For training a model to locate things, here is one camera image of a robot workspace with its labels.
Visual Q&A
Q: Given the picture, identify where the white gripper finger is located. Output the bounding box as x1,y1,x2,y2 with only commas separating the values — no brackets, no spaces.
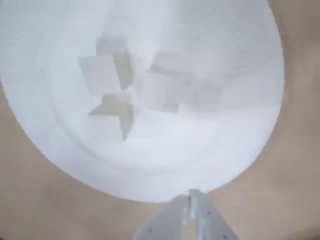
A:
187,189,238,240
133,193,191,240

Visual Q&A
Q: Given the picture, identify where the white plate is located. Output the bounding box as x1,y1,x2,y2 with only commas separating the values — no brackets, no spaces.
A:
0,0,285,203

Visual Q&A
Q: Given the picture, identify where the white cube block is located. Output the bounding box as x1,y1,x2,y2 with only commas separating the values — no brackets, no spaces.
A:
87,93,136,143
78,36,133,97
134,71,223,113

